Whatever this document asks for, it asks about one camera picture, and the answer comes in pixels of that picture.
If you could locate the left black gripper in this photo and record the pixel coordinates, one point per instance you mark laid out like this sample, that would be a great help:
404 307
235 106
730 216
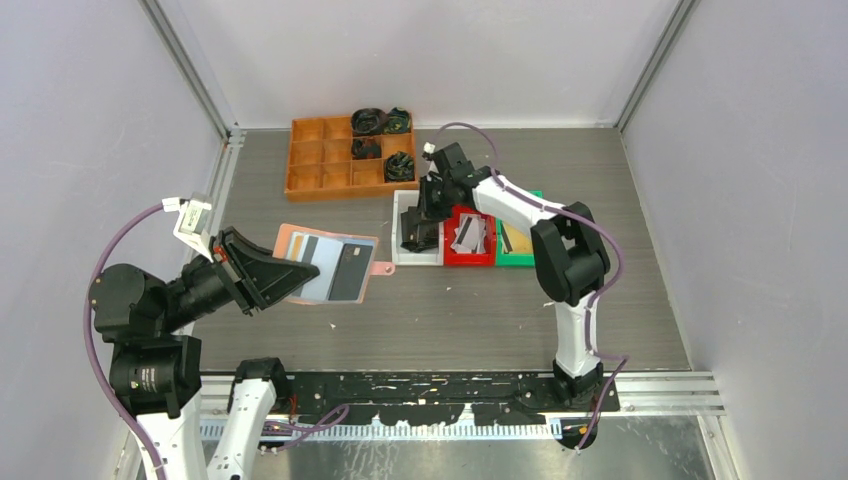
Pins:
252 272

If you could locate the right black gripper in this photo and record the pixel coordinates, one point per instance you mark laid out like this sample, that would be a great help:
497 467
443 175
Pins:
426 211

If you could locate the gold credit card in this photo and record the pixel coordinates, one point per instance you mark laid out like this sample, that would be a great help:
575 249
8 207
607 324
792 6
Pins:
295 247

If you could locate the dark grey credit card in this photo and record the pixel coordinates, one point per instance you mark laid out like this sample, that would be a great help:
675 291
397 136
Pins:
351 271

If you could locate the tan leather card holder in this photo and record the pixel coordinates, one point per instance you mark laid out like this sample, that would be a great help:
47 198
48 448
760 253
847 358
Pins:
322 249

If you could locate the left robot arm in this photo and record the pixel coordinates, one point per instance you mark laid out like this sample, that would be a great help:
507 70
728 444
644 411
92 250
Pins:
154 378

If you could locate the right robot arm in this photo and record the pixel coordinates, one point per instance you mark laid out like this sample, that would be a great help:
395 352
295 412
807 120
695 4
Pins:
570 258

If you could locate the white cards in red bin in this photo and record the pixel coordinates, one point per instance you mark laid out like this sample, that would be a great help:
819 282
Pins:
471 235

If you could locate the gold cards in green bin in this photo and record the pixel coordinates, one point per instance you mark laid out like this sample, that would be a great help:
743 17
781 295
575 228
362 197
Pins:
513 242

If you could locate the black wallet in white bin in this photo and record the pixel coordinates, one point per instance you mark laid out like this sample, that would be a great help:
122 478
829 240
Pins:
419 234

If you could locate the white bin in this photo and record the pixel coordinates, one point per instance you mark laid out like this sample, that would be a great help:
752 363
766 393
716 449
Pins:
402 200

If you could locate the red bin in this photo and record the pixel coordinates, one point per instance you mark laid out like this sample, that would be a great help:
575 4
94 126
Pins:
467 260

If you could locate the black rolled belt lower right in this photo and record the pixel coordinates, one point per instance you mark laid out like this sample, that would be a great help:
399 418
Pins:
399 167

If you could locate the black rolled belt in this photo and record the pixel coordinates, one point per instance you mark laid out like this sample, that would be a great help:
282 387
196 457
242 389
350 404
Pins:
365 148
398 121
368 122
399 167

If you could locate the green bin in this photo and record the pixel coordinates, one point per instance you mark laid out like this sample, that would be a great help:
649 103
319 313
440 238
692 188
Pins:
517 261

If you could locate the black rolled belt middle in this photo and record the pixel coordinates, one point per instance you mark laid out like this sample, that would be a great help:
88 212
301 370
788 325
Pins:
365 148

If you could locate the black rolled belt top right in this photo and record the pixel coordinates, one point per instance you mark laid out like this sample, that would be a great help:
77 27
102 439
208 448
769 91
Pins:
398 121

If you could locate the black rolled belt top left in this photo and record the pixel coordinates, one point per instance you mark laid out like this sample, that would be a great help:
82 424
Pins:
368 122

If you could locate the orange compartment tray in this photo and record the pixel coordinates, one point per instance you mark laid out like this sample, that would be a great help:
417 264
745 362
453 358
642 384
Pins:
320 166

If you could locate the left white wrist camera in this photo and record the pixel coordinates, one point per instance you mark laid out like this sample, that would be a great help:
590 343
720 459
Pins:
192 225

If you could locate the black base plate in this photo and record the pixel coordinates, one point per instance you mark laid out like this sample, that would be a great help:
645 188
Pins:
494 398

